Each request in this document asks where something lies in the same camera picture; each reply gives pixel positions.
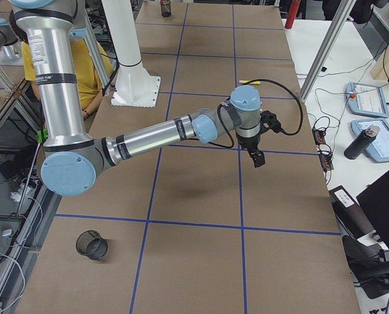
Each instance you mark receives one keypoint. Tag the grey aluminium frame post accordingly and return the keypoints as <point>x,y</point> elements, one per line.
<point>327,44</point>

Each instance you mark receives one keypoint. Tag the orange circuit board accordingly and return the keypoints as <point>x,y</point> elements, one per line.
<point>324,151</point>

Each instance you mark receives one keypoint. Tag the white camera column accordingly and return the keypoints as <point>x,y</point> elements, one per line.
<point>134,86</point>

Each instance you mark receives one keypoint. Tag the teach pendant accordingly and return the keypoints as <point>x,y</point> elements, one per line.
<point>366,100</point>
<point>378,150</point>

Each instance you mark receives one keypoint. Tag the left black mesh cup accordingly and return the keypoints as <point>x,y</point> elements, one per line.
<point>165,6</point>

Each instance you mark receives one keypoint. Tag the upper teach pendant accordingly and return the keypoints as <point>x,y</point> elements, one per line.
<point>366,100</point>

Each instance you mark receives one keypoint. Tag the black mesh cup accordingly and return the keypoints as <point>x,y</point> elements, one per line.
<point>92,245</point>
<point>165,6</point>

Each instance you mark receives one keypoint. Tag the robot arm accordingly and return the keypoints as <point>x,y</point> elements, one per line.
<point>73,158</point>

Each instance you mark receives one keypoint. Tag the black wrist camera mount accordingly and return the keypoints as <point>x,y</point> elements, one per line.
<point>268,122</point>

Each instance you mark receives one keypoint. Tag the black water bottle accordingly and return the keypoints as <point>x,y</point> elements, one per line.
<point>361,142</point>

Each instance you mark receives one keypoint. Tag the yellow highlighter pen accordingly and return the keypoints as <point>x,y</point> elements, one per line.
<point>254,82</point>

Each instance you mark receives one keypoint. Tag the right black mesh cup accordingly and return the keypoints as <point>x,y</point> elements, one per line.
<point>92,245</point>

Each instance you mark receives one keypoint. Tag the lower teach pendant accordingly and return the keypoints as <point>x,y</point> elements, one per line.
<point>378,150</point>

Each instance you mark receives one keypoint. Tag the brown paper table cover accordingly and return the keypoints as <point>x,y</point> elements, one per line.
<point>193,228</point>

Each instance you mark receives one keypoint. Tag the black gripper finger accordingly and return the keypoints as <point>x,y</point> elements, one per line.
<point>258,158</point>

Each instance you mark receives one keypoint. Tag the person in yellow shirt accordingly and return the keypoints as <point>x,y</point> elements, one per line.
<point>88,82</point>

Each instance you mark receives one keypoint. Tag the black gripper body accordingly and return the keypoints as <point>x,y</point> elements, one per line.
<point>249,143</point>

